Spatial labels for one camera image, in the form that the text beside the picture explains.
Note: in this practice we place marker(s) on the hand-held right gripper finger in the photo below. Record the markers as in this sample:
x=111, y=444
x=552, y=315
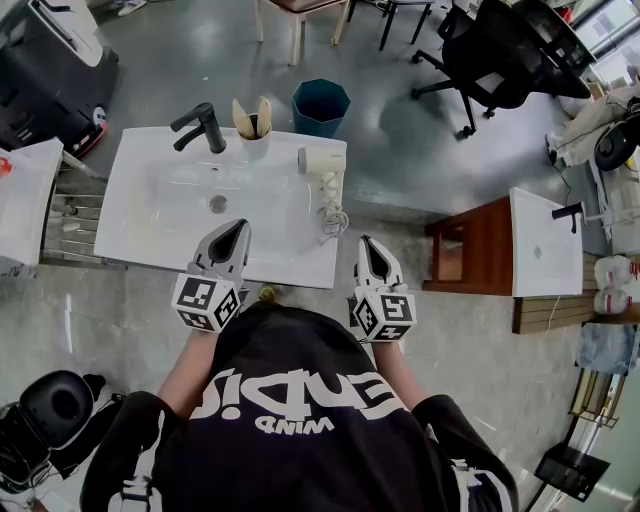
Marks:
x=360, y=270
x=395, y=272

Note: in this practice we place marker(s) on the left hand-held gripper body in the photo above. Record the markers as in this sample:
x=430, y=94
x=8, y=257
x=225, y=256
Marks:
x=200, y=300

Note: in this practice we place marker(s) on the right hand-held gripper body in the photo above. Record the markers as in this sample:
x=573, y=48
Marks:
x=390, y=312

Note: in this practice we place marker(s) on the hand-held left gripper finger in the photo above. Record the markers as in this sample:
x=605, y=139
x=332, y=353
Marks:
x=202, y=250
x=243, y=260

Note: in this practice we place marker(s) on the white sink basin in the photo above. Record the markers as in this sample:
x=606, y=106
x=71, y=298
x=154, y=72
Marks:
x=160, y=220

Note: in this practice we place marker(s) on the cream white hair dryer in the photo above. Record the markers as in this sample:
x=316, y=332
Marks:
x=322, y=161

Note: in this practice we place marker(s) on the person's right forearm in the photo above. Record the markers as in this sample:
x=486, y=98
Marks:
x=397, y=375

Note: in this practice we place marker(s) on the person's left forearm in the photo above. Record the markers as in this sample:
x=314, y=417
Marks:
x=187, y=370

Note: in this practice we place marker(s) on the brown wooden cabinet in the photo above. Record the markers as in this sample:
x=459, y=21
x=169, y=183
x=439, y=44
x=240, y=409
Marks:
x=480, y=240

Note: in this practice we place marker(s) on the white sink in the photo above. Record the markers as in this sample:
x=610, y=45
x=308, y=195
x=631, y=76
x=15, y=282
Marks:
x=540, y=250

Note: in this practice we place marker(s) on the white cup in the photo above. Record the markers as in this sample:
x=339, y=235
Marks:
x=255, y=146

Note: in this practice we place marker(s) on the black basin faucet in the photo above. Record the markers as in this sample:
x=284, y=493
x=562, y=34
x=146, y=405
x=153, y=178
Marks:
x=210, y=130
x=567, y=212

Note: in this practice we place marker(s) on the grey metal rack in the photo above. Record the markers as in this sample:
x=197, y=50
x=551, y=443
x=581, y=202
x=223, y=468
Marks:
x=75, y=210

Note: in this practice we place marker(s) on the beige flat wooden utensil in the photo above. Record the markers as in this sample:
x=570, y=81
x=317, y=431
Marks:
x=263, y=117
x=242, y=120

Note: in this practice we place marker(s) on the person's black printed shirt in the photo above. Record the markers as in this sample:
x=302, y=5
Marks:
x=310, y=440

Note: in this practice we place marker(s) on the wooden slatted pallet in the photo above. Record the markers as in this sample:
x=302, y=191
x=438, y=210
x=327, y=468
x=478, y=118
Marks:
x=550, y=315

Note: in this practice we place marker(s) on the dark teal waste bin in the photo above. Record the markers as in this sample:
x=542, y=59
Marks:
x=320, y=107

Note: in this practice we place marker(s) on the white side table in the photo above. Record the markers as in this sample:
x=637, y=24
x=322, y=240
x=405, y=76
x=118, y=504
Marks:
x=25, y=210

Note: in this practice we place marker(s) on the blue mottled sheet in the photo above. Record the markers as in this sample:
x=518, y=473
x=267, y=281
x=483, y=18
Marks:
x=607, y=350

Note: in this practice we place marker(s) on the clear water jug red label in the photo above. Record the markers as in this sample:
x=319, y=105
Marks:
x=617, y=270
x=617, y=300

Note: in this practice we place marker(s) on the beige wooden stool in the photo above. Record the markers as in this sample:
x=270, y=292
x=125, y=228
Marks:
x=297, y=40

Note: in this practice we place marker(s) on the black grey floor machine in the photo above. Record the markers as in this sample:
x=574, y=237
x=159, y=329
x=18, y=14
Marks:
x=50, y=75

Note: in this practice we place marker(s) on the black mesh office chair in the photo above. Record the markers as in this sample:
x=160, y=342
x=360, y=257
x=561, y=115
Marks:
x=480, y=55

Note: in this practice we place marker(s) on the black flat monitor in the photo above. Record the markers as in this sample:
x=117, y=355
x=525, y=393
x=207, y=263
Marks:
x=572, y=470

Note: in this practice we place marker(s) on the black metal-legged table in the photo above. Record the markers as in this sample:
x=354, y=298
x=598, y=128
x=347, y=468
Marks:
x=385, y=25

